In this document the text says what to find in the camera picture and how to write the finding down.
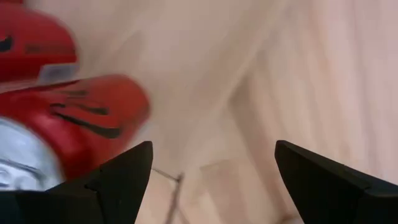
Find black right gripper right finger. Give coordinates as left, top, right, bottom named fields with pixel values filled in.
left=274, top=139, right=398, bottom=224

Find red Coke Zero can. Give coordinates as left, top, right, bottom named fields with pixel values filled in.
left=0, top=73, right=152, bottom=192
left=0, top=0, right=80, bottom=94

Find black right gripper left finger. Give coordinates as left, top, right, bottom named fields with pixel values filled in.
left=0, top=140, right=154, bottom=224

